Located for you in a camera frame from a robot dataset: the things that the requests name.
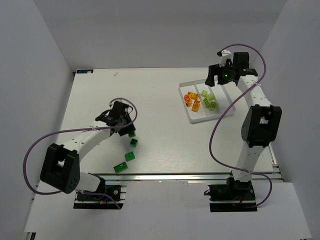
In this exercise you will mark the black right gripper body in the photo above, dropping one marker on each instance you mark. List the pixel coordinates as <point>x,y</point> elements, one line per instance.
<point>216,71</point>

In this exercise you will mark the blue label sticker left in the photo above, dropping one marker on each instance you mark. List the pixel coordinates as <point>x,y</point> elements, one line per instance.
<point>84,71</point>

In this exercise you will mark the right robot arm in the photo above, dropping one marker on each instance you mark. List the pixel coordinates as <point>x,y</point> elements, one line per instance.
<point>261,124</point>

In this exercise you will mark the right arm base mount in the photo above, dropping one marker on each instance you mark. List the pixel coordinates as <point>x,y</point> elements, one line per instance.
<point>224,200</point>

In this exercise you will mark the white divided sorting tray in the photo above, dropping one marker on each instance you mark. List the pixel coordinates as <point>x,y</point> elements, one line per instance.
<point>204,114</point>

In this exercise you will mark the yellow long lego brick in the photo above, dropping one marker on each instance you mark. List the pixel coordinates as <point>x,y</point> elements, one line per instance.
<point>193,95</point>

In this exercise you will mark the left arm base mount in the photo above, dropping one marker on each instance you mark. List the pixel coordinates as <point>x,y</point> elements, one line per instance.
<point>113,199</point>

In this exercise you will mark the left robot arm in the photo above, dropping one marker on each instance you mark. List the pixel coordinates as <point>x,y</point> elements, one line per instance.
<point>61,166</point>

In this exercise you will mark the dark green square lego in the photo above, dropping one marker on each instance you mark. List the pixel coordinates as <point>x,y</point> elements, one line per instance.
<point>134,142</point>

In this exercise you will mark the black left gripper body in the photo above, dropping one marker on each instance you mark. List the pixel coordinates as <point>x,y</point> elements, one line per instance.
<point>127,127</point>

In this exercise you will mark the light green square lego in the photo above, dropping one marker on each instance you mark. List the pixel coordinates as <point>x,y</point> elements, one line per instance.
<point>206,102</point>

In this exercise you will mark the yellow lego brick slope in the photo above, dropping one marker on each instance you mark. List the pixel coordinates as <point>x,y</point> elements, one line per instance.
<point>195,106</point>

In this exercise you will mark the green long lego brick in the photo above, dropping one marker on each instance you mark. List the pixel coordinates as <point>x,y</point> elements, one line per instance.
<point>120,167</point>

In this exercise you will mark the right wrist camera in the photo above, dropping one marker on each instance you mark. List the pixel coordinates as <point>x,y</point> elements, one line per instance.
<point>224,55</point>

